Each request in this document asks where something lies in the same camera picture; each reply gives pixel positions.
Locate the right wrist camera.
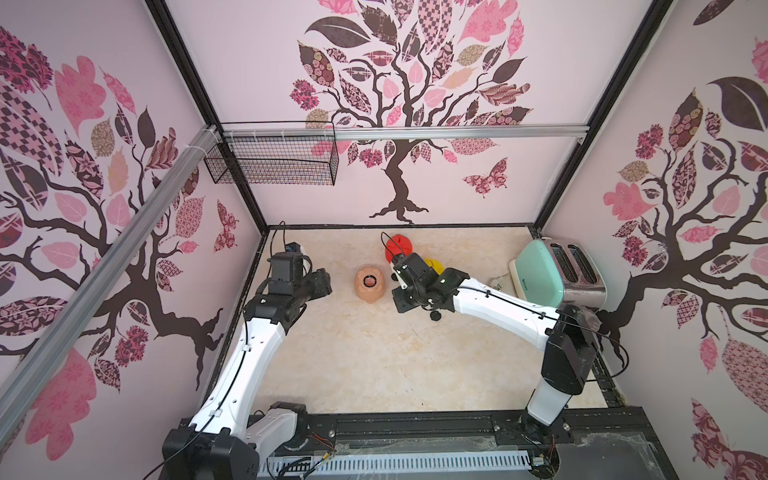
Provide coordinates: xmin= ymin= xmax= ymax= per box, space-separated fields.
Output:
xmin=391 ymin=254 xmax=413 ymax=285

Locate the aluminium rail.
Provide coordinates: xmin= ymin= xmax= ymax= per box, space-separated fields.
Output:
xmin=224 ymin=124 xmax=589 ymax=141
xmin=1 ymin=126 xmax=220 ymax=444

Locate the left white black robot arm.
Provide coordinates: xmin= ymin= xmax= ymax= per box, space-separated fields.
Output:
xmin=156 ymin=268 xmax=332 ymax=479

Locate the white toaster plug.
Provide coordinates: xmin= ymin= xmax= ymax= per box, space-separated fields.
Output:
xmin=489 ymin=274 xmax=514 ymax=293

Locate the white cable duct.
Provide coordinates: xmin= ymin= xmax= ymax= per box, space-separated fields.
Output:
xmin=257 ymin=451 xmax=531 ymax=479

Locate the red piggy bank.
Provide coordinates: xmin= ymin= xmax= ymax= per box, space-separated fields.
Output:
xmin=384 ymin=234 xmax=413 ymax=263

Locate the left aluminium rail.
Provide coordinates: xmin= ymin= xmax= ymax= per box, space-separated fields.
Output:
xmin=1 ymin=126 xmax=220 ymax=444

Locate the glass jar black lid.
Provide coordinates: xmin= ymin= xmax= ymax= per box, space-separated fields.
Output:
xmin=565 ymin=305 xmax=602 ymax=332

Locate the black wire basket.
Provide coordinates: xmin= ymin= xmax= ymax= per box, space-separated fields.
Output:
xmin=204 ymin=120 xmax=340 ymax=186

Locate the yellow piggy bank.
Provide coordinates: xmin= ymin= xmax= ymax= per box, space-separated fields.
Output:
xmin=425 ymin=259 xmax=445 ymax=275

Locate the mint green toaster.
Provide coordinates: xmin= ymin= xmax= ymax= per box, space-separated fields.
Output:
xmin=509 ymin=237 xmax=607 ymax=311

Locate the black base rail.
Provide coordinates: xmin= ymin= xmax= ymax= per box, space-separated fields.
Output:
xmin=279 ymin=407 xmax=656 ymax=451

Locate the back aluminium rail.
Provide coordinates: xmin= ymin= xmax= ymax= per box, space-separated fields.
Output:
xmin=224 ymin=124 xmax=589 ymax=141

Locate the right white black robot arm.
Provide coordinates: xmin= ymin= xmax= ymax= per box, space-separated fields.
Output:
xmin=391 ymin=253 xmax=602 ymax=430

